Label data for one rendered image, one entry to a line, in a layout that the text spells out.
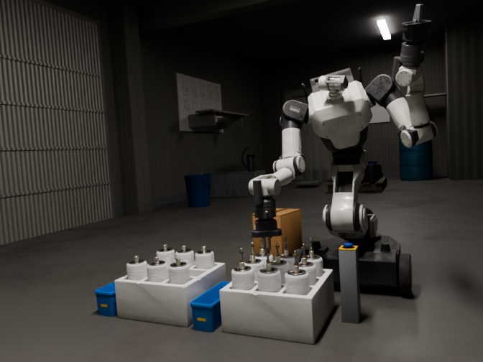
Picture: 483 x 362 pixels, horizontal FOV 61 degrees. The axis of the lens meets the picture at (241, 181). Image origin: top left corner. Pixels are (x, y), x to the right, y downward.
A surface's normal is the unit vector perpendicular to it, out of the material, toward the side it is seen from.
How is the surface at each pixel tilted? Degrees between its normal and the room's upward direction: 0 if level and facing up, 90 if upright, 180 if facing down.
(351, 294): 90
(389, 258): 45
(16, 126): 90
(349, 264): 90
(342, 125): 133
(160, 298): 90
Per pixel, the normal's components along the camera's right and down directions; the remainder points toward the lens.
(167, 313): -0.41, 0.09
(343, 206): -0.34, -0.62
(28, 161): 0.91, -0.03
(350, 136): 0.00, 0.73
